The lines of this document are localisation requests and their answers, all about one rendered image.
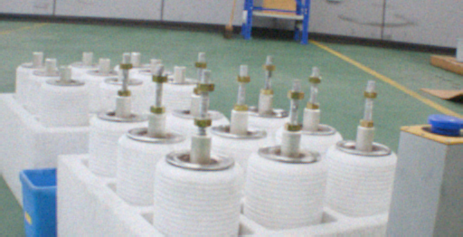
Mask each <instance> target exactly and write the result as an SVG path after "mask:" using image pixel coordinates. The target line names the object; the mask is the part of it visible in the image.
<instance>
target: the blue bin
mask: <svg viewBox="0 0 463 237"><path fill-rule="evenodd" d="M57 170H58V167H52V168H33V169H25V170H23V169H22V170H21V171H20V175H19V178H20V181H21V184H22V195H23V204H24V235H25V237H57V233H58V223H57V213H58V206H57V192H58V186H57Z"/></svg>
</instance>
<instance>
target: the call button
mask: <svg viewBox="0 0 463 237"><path fill-rule="evenodd" d="M428 123H429V125H431V130H432V131H434V132H437V133H439V134H448V135H458V134H459V133H460V130H461V129H463V119H462V118H457V117H453V116H450V115H430V116H429V121H428Z"/></svg>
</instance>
